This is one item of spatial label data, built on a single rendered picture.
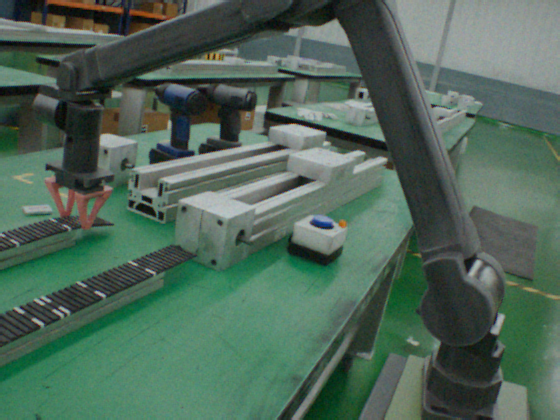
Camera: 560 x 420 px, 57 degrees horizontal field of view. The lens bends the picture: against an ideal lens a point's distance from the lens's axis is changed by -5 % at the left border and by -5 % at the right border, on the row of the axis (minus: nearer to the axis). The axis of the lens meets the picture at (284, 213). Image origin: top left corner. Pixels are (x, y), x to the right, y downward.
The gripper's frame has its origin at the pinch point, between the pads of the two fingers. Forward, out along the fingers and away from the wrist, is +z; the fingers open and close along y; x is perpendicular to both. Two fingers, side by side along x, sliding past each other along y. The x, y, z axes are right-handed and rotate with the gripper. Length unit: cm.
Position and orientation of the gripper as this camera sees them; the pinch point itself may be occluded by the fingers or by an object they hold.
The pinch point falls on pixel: (76, 219)
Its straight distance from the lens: 95.4
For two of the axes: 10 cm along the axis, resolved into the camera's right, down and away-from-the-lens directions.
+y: -8.7, -3.1, 3.8
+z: -1.9, 9.3, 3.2
